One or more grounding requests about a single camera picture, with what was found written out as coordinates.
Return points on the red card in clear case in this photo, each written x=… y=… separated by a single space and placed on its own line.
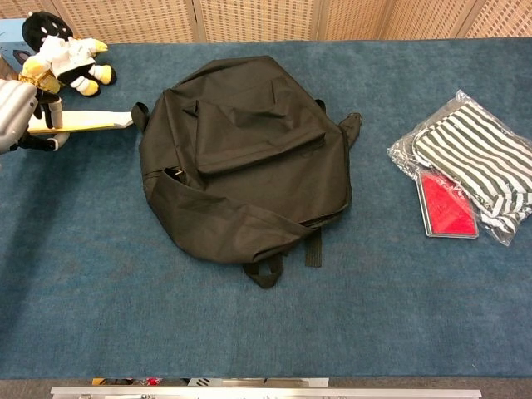
x=451 y=212

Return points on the black and white plush toy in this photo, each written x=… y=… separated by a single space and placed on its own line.
x=70 y=62

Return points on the black backpack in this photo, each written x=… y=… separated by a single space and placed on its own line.
x=249 y=166

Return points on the brown printed packet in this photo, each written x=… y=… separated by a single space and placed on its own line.
x=6 y=70

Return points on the striped garment in plastic bag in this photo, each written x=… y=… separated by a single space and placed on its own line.
x=478 y=154

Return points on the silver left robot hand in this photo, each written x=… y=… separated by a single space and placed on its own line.
x=14 y=112

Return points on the woven folding screen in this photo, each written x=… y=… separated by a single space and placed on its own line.
x=257 y=18

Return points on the white and yellow book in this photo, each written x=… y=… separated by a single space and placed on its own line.
x=91 y=120

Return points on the blue felt table cover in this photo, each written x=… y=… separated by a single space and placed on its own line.
x=124 y=311

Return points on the gold foil snack packet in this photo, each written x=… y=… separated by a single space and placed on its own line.
x=47 y=83

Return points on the light blue printed box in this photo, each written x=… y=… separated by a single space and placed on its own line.
x=10 y=31

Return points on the aluminium profile rail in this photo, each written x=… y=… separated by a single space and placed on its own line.
x=266 y=392

